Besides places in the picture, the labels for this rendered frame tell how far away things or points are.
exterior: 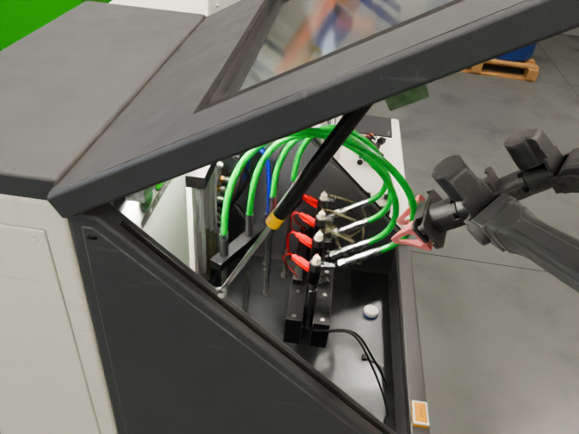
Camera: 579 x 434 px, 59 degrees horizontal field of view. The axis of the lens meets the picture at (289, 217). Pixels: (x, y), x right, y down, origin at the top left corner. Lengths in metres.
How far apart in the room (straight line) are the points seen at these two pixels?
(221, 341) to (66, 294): 0.23
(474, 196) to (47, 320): 0.70
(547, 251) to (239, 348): 0.44
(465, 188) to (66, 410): 0.79
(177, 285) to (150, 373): 0.21
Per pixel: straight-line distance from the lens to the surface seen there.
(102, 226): 0.67
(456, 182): 0.88
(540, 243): 0.74
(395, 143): 1.88
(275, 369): 0.79
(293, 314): 1.16
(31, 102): 0.85
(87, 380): 0.94
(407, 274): 1.37
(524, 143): 1.05
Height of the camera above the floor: 1.84
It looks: 37 degrees down
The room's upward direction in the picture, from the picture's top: 6 degrees clockwise
